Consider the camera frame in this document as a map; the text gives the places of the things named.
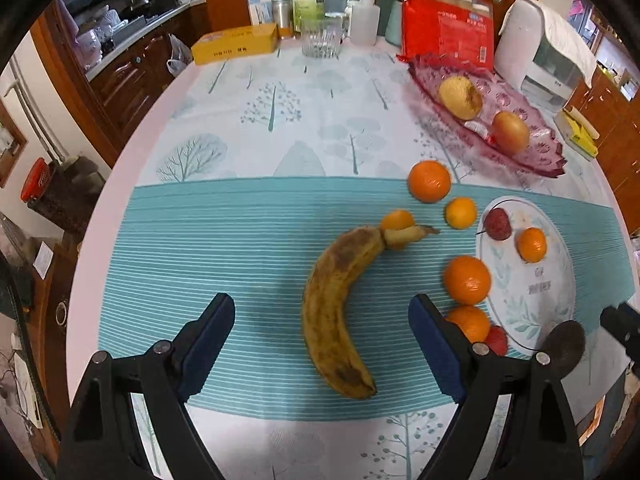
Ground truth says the spotted yellow banana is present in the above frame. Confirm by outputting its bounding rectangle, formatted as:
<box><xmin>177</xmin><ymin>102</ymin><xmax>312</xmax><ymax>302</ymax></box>
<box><xmin>301</xmin><ymin>225</ymin><xmax>441</xmax><ymax>401</ymax></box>

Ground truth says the yellow-red apple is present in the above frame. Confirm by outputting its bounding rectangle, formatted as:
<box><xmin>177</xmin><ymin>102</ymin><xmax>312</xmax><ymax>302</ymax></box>
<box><xmin>491</xmin><ymin>111</ymin><xmax>531</xmax><ymax>156</ymax></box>

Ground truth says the small mandarin orange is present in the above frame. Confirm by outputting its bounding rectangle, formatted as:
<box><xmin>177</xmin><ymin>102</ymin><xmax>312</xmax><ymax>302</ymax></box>
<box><xmin>445</xmin><ymin>196</ymin><xmax>478</xmax><ymax>231</ymax></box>
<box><xmin>516</xmin><ymin>227</ymin><xmax>548</xmax><ymax>263</ymax></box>

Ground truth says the large mandarin orange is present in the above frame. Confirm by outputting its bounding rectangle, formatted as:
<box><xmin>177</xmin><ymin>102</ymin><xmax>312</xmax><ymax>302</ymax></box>
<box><xmin>407</xmin><ymin>160</ymin><xmax>452</xmax><ymax>204</ymax></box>
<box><xmin>442</xmin><ymin>255</ymin><xmax>492</xmax><ymax>306</ymax></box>

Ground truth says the pink glass fruit tray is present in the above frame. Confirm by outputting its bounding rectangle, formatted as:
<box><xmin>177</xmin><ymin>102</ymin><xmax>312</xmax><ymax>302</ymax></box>
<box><xmin>406</xmin><ymin>52</ymin><xmax>568</xmax><ymax>179</ymax></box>

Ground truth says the dark brown avocado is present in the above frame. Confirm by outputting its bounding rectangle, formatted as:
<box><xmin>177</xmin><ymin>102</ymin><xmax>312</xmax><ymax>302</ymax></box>
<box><xmin>542</xmin><ymin>320</ymin><xmax>587</xmax><ymax>377</ymax></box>

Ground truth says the white countertop appliance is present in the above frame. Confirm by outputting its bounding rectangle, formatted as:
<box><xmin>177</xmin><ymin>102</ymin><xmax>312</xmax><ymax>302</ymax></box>
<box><xmin>494</xmin><ymin>0</ymin><xmax>598</xmax><ymax>113</ymax></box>

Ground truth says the wooden side cabinet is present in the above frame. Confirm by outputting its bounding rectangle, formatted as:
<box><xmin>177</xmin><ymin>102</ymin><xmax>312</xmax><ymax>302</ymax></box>
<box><xmin>565</xmin><ymin>0</ymin><xmax>640</xmax><ymax>236</ymax></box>

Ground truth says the red container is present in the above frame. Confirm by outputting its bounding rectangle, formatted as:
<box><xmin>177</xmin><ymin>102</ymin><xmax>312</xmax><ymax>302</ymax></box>
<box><xmin>20</xmin><ymin>157</ymin><xmax>51</xmax><ymax>203</ymax></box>

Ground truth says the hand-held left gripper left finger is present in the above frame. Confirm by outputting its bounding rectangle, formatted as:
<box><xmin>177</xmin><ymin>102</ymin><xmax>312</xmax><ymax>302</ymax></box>
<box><xmin>56</xmin><ymin>292</ymin><xmax>236</xmax><ymax>480</ymax></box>

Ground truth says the plastic juice bottle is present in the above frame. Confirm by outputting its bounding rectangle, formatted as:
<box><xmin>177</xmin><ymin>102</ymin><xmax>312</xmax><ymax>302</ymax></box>
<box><xmin>291</xmin><ymin>0</ymin><xmax>326</xmax><ymax>38</ymax></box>

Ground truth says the white squeeze bottle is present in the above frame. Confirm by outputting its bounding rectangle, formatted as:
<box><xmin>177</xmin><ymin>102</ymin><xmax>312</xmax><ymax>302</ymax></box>
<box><xmin>334</xmin><ymin>0</ymin><xmax>377</xmax><ymax>46</ymax></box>

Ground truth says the yellow cardboard box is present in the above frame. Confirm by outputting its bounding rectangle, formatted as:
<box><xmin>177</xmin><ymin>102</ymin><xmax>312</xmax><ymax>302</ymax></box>
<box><xmin>191</xmin><ymin>22</ymin><xmax>279</xmax><ymax>66</ymax></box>

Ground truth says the small candy wrapper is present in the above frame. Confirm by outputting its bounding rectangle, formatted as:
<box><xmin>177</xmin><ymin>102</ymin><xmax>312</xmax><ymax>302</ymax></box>
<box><xmin>462</xmin><ymin>119</ymin><xmax>496</xmax><ymax>138</ymax></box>

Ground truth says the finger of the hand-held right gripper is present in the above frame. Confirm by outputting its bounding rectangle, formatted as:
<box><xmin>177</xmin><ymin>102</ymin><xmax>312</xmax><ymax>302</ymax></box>
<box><xmin>600</xmin><ymin>302</ymin><xmax>640</xmax><ymax>361</ymax></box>

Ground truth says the wooden kitchen cabinet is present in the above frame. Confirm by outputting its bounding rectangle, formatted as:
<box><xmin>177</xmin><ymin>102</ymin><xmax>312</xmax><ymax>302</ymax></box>
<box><xmin>30</xmin><ymin>0</ymin><xmax>211</xmax><ymax>161</ymax></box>

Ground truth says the white cloth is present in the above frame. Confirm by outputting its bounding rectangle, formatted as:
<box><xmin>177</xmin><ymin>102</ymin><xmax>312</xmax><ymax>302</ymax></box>
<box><xmin>537</xmin><ymin>2</ymin><xmax>598</xmax><ymax>88</ymax></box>

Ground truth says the red food package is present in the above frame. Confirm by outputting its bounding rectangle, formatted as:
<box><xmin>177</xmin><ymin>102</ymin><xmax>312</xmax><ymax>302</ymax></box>
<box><xmin>397</xmin><ymin>0</ymin><xmax>496</xmax><ymax>67</ymax></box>

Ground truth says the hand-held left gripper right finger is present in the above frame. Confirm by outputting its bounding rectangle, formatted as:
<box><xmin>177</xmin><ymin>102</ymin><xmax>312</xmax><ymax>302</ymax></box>
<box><xmin>407</xmin><ymin>294</ymin><xmax>585</xmax><ymax>480</ymax></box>

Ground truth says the tiny orange kumquat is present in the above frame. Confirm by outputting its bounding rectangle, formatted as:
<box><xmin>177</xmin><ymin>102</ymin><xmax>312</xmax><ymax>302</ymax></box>
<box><xmin>380</xmin><ymin>209</ymin><xmax>417</xmax><ymax>252</ymax></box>

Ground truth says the clear glass cup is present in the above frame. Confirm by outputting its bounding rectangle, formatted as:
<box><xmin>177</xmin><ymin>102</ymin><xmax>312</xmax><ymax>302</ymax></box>
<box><xmin>301</xmin><ymin>12</ymin><xmax>346</xmax><ymax>59</ymax></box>

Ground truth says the white and blue carton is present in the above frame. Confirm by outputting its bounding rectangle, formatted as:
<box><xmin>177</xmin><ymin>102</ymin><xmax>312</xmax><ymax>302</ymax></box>
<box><xmin>245</xmin><ymin>0</ymin><xmax>275</xmax><ymax>26</ymax></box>

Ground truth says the medium mandarin orange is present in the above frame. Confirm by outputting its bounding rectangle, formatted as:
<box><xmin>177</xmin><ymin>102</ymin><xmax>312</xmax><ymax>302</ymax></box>
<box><xmin>445</xmin><ymin>305</ymin><xmax>492</xmax><ymax>343</ymax></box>

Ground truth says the white plastic bag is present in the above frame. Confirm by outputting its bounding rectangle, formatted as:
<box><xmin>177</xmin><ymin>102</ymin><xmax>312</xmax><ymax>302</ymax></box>
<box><xmin>166</xmin><ymin>34</ymin><xmax>193</xmax><ymax>77</ymax></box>

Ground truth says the teal container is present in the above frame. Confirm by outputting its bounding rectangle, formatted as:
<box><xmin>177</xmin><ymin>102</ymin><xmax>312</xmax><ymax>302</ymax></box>
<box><xmin>384</xmin><ymin>0</ymin><xmax>405</xmax><ymax>46</ymax></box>

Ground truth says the yellow pear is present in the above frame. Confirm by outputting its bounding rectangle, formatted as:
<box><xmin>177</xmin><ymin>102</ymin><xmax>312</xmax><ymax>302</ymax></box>
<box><xmin>438</xmin><ymin>76</ymin><xmax>484</xmax><ymax>121</ymax></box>

